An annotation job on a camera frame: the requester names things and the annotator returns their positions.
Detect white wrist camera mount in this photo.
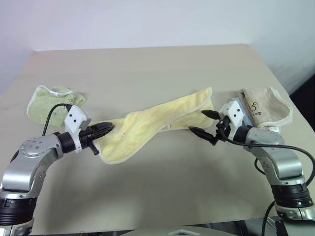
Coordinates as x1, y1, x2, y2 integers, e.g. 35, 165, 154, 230
220, 97, 252, 135
64, 105, 93, 154

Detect yellow towel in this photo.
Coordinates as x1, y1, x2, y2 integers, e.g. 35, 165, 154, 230
96, 86, 214, 165

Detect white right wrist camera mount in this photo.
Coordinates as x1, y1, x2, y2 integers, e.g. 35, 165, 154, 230
220, 97, 252, 135

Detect beige towel with duck print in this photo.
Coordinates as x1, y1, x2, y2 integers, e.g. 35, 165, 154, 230
239, 86, 293, 132

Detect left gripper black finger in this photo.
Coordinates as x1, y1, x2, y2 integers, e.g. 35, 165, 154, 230
94, 122, 116, 132
94, 127, 115, 140

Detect white diamond-shaped chest piece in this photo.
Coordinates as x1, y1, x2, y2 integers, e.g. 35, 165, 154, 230
169, 228, 195, 236

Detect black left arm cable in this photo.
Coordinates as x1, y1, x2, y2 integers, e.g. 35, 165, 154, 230
42, 103, 73, 136

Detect green towel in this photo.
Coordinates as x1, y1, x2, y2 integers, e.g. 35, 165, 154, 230
26, 85, 87, 128

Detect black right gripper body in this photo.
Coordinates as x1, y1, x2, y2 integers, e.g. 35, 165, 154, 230
215, 115, 233, 143

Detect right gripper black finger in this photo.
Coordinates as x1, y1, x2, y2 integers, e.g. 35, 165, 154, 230
201, 109, 221, 120
188, 126, 218, 146

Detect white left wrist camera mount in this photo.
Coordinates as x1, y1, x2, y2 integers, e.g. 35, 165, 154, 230
64, 105, 93, 154

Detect grey rounded robot chest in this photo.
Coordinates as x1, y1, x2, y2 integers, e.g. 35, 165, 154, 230
115, 225, 237, 236

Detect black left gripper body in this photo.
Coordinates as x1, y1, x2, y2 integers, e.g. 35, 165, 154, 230
78, 125, 100, 157

